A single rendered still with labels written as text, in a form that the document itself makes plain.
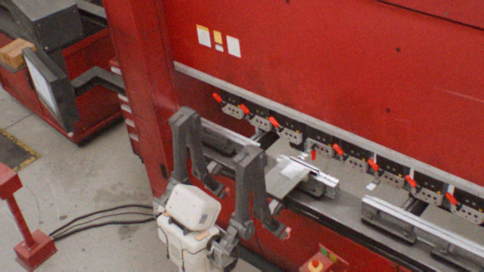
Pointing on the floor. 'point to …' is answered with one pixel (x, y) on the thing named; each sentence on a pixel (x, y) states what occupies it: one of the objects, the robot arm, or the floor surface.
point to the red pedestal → (32, 242)
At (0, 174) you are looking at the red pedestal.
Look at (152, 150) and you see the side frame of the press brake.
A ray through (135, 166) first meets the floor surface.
